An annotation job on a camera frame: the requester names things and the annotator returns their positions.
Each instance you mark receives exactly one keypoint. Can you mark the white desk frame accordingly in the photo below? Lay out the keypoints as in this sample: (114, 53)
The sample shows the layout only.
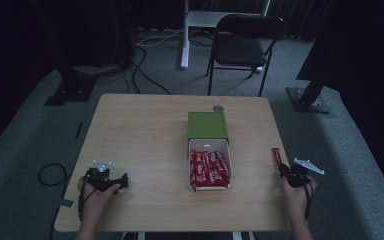
(185, 33)

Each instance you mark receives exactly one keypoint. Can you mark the person's right hand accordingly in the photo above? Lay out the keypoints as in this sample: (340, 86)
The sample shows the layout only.
(296, 200)

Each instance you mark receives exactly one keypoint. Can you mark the black folding chair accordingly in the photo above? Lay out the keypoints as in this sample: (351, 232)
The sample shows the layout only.
(243, 46)

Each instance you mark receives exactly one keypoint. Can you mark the round silver table grommet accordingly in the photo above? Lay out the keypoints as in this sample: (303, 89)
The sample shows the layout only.
(218, 108)

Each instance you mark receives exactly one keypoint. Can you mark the person's left hand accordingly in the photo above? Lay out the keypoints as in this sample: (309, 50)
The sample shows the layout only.
(95, 203)

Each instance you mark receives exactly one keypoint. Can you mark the black stand with base plate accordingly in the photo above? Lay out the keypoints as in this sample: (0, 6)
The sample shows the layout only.
(71, 90)

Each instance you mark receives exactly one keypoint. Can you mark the grey tape piece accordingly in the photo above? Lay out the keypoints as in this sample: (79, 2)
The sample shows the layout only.
(67, 203)

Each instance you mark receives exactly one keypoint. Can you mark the white drawer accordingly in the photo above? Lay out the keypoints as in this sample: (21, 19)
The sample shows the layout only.
(210, 146)

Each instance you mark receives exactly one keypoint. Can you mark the green drawer cabinet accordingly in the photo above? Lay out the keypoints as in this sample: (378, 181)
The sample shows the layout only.
(207, 125)

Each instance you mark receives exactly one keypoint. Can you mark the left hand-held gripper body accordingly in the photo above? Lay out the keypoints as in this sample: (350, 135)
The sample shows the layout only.
(100, 176)

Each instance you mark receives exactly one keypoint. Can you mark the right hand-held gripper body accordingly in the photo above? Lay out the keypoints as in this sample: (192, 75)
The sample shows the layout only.
(298, 173)

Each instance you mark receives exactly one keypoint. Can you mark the pile of red packets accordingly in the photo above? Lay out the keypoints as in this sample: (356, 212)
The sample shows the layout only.
(209, 170)

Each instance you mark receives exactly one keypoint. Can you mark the red snack bar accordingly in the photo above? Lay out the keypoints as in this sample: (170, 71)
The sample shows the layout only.
(276, 156)

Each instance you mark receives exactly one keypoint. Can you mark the black slanted stand with base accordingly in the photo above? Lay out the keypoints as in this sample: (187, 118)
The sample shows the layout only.
(308, 96)

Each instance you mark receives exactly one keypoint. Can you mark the white table leg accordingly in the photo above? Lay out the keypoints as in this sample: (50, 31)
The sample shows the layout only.
(243, 236)

